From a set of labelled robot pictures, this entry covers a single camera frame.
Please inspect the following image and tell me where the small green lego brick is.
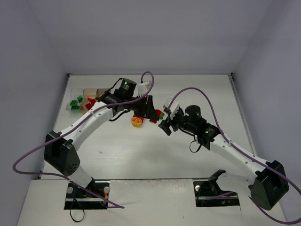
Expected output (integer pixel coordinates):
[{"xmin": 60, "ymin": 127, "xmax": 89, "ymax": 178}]
[{"xmin": 77, "ymin": 96, "xmax": 83, "ymax": 102}]

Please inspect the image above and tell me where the green lego in container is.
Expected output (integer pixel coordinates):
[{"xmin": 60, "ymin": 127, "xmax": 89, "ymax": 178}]
[{"xmin": 71, "ymin": 105, "xmax": 80, "ymax": 111}]

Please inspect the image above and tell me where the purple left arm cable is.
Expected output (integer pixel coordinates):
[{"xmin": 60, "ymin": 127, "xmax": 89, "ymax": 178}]
[{"xmin": 12, "ymin": 71, "xmax": 155, "ymax": 209}]

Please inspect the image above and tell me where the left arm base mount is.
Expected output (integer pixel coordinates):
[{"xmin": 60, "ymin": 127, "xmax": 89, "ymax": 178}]
[{"xmin": 64, "ymin": 181, "xmax": 110, "ymax": 210}]

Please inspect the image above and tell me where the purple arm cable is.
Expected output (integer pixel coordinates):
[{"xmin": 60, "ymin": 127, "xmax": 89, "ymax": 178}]
[
  {"xmin": 12, "ymin": 71, "xmax": 155, "ymax": 209},
  {"xmin": 169, "ymin": 87, "xmax": 301, "ymax": 224}
]

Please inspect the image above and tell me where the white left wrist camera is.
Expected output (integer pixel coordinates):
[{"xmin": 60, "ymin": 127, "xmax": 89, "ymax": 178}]
[{"xmin": 137, "ymin": 81, "xmax": 151, "ymax": 97}]

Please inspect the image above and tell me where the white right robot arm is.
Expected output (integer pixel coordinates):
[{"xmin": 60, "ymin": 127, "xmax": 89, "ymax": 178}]
[{"xmin": 159, "ymin": 104, "xmax": 289, "ymax": 210}]

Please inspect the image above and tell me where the yellow butterfly print lego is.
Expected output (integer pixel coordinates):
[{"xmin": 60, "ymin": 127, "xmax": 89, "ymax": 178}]
[{"xmin": 131, "ymin": 117, "xmax": 143, "ymax": 128}]

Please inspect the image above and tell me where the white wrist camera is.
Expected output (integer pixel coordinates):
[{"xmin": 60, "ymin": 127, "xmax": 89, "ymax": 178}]
[
  {"xmin": 163, "ymin": 98, "xmax": 180, "ymax": 120},
  {"xmin": 137, "ymin": 81, "xmax": 151, "ymax": 97}
]

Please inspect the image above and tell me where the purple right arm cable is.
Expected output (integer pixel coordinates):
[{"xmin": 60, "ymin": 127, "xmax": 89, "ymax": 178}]
[{"xmin": 169, "ymin": 87, "xmax": 301, "ymax": 224}]

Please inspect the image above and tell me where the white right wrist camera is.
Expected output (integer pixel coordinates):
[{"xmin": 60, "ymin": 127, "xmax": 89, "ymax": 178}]
[{"xmin": 163, "ymin": 98, "xmax": 180, "ymax": 120}]

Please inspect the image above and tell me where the tan plastic container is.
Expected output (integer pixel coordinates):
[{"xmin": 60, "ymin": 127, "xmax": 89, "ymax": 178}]
[{"xmin": 79, "ymin": 88, "xmax": 97, "ymax": 114}]

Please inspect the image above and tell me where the clear plastic container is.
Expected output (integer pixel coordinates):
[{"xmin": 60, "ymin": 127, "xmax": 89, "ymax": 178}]
[{"xmin": 65, "ymin": 89, "xmax": 84, "ymax": 116}]

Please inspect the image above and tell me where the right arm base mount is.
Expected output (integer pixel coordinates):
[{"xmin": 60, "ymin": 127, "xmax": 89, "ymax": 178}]
[{"xmin": 193, "ymin": 169, "xmax": 240, "ymax": 208}]

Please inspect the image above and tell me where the green slope lego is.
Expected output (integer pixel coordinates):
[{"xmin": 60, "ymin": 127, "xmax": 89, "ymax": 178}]
[{"xmin": 70, "ymin": 100, "xmax": 78, "ymax": 106}]

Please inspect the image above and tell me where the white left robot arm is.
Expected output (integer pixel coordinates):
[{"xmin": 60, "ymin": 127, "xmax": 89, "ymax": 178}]
[{"xmin": 44, "ymin": 79, "xmax": 159, "ymax": 188}]

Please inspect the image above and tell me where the grey plastic container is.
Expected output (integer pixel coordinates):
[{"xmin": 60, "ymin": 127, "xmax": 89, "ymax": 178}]
[{"xmin": 96, "ymin": 89, "xmax": 110, "ymax": 97}]

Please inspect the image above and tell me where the small red lego brick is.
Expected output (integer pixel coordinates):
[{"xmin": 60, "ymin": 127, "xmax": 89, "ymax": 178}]
[{"xmin": 87, "ymin": 97, "xmax": 96, "ymax": 105}]

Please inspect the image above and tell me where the red flower print lego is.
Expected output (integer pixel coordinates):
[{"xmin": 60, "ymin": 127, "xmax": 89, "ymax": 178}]
[{"xmin": 85, "ymin": 103, "xmax": 93, "ymax": 110}]

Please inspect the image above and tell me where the red long lego brick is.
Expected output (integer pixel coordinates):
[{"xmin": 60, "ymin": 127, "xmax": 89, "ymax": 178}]
[{"xmin": 149, "ymin": 109, "xmax": 161, "ymax": 124}]

